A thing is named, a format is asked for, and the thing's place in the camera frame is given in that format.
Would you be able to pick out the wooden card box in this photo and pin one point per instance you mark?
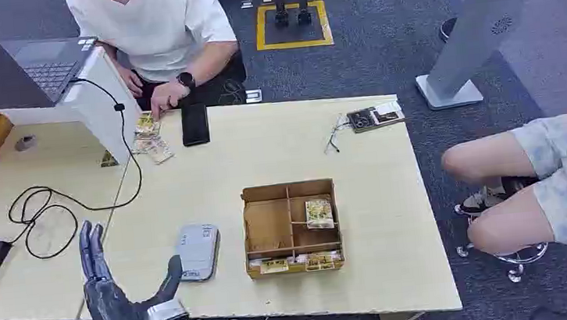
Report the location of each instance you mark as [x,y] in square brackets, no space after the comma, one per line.
[269,227]

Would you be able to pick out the black round floor object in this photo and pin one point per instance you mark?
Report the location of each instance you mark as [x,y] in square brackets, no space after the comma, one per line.
[447,28]

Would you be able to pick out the eyeglasses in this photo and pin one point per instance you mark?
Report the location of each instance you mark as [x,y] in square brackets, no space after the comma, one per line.
[335,130]

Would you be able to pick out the seated person in shorts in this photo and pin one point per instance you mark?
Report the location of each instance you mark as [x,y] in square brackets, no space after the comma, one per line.
[556,189]

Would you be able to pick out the black phone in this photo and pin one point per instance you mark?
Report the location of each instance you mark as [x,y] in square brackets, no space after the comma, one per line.
[195,124]

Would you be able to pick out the small grey round object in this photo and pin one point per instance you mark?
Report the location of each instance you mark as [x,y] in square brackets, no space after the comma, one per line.
[25,143]

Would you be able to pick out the white raised desk shelf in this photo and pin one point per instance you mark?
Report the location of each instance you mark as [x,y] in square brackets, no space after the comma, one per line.
[96,104]

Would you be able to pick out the small white floor tag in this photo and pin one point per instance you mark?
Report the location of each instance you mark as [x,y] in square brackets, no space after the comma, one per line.
[253,96]

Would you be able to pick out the yellow-printed card row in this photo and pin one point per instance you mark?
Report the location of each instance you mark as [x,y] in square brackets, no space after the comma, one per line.
[273,267]
[320,262]

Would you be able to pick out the person's left hand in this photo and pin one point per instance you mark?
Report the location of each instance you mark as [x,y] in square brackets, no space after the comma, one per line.
[165,96]

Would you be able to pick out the grey card case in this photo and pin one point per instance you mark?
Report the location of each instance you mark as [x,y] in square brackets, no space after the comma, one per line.
[198,251]

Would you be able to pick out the black wristwatch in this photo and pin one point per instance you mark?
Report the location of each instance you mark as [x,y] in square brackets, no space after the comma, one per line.
[186,80]

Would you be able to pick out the grey white floor stand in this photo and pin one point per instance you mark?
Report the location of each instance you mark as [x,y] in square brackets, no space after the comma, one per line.
[478,20]

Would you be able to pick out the person's right hand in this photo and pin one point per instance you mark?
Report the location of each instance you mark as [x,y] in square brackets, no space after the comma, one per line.
[131,80]

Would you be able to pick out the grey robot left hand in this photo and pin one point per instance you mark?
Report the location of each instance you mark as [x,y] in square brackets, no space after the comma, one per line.
[111,310]

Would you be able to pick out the dark tray with cards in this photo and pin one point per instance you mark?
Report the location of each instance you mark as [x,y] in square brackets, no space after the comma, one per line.
[374,117]

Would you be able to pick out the grey laptop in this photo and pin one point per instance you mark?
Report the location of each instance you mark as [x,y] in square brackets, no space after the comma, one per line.
[53,66]

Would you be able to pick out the person in white shirt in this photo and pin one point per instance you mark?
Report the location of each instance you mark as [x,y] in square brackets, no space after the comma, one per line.
[156,25]

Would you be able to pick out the chrome stool base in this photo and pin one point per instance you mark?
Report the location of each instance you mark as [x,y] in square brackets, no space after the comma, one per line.
[519,261]

